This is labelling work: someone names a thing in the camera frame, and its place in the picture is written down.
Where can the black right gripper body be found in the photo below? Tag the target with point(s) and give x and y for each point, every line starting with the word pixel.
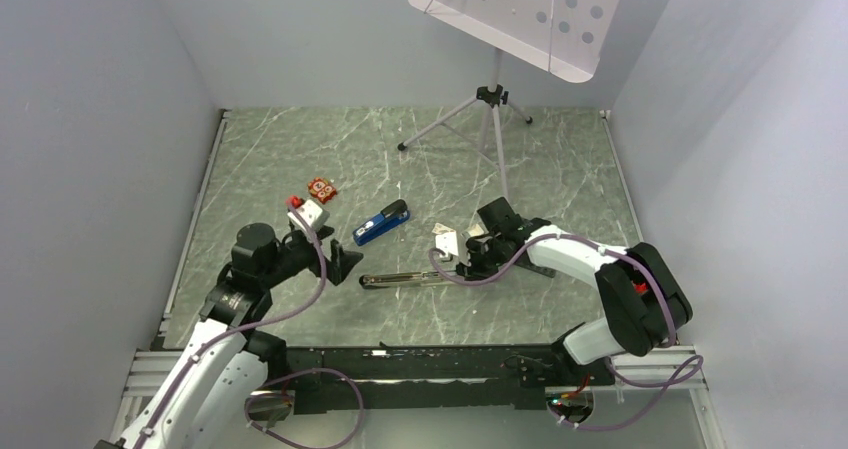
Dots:
pixel 484 258

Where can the red cartoon eraser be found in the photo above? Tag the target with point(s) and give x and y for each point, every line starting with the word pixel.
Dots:
pixel 322 190

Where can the white perforated music stand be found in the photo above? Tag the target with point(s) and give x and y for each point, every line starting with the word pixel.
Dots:
pixel 566 39

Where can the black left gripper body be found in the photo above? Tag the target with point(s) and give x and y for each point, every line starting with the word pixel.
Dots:
pixel 300 253

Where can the staple box tray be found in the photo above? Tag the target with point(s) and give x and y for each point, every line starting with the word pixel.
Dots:
pixel 474 231

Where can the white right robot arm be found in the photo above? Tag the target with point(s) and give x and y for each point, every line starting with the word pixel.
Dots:
pixel 643 304

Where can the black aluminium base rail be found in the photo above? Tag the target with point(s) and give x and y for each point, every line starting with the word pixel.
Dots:
pixel 316 380

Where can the black silver stapler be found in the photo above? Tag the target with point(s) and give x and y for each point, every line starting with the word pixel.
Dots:
pixel 397 280

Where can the blue black stapler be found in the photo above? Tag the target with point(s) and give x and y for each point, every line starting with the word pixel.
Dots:
pixel 390 217

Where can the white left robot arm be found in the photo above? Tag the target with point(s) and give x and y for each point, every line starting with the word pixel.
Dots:
pixel 227 356

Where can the dark grey lego baseplate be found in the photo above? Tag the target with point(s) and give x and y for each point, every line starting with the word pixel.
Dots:
pixel 547 272

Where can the white staple box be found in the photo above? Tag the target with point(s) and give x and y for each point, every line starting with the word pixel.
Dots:
pixel 439 229

